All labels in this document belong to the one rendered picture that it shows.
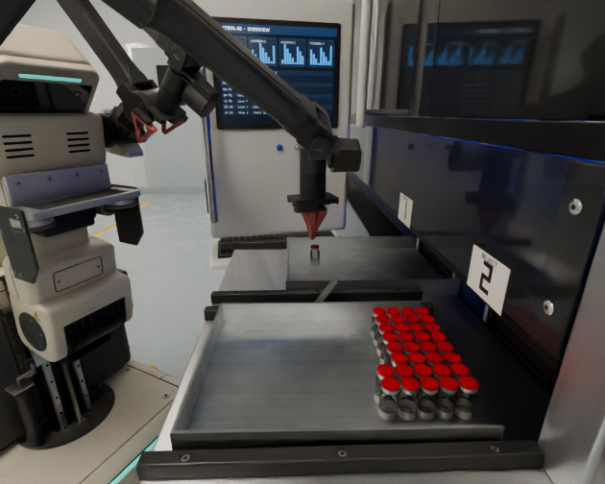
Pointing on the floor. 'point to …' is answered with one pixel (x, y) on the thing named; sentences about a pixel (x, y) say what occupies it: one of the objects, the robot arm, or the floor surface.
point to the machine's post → (592, 368)
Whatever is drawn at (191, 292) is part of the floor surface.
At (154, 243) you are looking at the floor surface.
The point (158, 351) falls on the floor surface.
